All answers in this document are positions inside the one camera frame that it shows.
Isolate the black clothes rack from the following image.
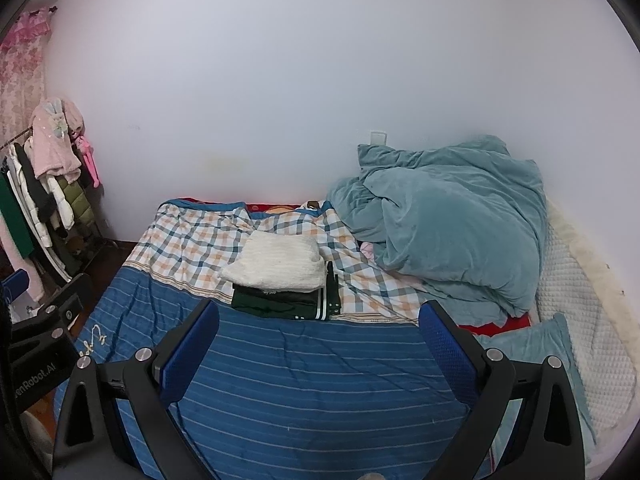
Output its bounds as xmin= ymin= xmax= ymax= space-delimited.
xmin=0 ymin=127 xmax=121 ymax=286

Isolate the hot pink hanging garment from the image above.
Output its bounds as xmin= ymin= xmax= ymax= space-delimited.
xmin=75 ymin=132 xmax=102 ymax=189

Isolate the pink fleece coat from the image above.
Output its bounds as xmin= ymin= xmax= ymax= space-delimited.
xmin=22 ymin=99 xmax=86 ymax=183

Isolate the dark green striped garment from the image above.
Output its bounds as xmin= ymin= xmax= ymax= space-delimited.
xmin=231 ymin=260 xmax=343 ymax=322

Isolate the white long jacket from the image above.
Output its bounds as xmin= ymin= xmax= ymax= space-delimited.
xmin=7 ymin=147 xmax=53 ymax=248

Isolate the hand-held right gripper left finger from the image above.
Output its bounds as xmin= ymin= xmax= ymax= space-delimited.
xmin=52 ymin=300 xmax=221 ymax=480

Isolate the white puffer jacket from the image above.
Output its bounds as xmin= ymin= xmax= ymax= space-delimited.
xmin=42 ymin=170 xmax=76 ymax=231

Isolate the white fuzzy sweater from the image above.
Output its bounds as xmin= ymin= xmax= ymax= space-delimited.
xmin=220 ymin=230 xmax=327 ymax=292

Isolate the teal pillow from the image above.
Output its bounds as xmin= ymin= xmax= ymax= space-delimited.
xmin=475 ymin=312 xmax=598 ymax=448

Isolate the teal comforter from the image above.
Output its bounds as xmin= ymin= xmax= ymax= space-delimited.
xmin=326 ymin=135 xmax=548 ymax=326

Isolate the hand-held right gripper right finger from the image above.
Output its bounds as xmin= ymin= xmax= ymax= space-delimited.
xmin=417 ymin=301 xmax=586 ymax=480

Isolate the black garment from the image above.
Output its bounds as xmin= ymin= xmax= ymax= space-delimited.
xmin=12 ymin=142 xmax=58 ymax=226

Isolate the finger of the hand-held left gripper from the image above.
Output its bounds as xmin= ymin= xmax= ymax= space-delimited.
xmin=0 ymin=269 xmax=29 ymax=311
xmin=10 ymin=274 xmax=96 ymax=356

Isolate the white quilted mattress pad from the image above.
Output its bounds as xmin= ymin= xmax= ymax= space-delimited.
xmin=535 ymin=220 xmax=638 ymax=431

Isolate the blue striped plaid bedspread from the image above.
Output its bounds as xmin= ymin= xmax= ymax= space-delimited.
xmin=52 ymin=200 xmax=506 ymax=480

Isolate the cream fuzzy blanket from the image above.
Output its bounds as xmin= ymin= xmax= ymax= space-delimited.
xmin=545 ymin=200 xmax=626 ymax=321

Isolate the pink floral curtain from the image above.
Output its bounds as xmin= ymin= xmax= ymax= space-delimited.
xmin=0 ymin=7 xmax=53 ymax=148

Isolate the olive green puffer jacket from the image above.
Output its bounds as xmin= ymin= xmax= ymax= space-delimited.
xmin=55 ymin=175 xmax=96 ymax=231

